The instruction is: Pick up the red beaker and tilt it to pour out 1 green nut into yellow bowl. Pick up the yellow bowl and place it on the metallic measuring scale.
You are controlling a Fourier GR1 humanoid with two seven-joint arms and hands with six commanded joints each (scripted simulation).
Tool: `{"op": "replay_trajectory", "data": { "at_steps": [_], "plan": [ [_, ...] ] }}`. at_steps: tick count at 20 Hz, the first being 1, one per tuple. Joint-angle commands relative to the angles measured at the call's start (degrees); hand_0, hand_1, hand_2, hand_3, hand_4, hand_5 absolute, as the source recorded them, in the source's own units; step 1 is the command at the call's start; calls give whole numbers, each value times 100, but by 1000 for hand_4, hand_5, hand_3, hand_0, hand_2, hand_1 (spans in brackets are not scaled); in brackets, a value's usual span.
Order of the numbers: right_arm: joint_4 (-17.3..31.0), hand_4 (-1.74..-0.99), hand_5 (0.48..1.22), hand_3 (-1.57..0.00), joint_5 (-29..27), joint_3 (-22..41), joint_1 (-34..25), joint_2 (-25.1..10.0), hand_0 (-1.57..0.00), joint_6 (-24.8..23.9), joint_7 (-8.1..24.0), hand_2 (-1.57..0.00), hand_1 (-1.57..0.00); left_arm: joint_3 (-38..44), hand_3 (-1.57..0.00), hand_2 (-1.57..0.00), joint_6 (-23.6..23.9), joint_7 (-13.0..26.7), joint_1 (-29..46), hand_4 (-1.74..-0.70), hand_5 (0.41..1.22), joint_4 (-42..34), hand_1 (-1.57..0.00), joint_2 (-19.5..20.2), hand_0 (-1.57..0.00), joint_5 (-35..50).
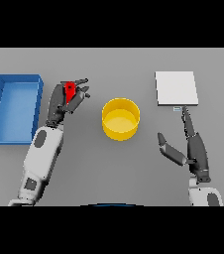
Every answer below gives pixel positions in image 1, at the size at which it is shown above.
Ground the yellow bowl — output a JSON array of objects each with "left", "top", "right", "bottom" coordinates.
[{"left": 101, "top": 97, "right": 141, "bottom": 142}]

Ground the red beaker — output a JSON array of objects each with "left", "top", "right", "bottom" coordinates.
[{"left": 64, "top": 80, "right": 77, "bottom": 104}]

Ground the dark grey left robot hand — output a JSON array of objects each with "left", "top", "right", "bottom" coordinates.
[{"left": 45, "top": 77, "right": 91, "bottom": 129}]

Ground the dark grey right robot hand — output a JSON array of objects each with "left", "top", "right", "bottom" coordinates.
[{"left": 157, "top": 104, "right": 212, "bottom": 184}]

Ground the pale square measuring scale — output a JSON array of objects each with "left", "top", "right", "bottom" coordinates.
[{"left": 155, "top": 70, "right": 199, "bottom": 112}]

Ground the blue plastic tray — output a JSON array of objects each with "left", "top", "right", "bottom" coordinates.
[{"left": 0, "top": 73, "right": 45, "bottom": 146}]

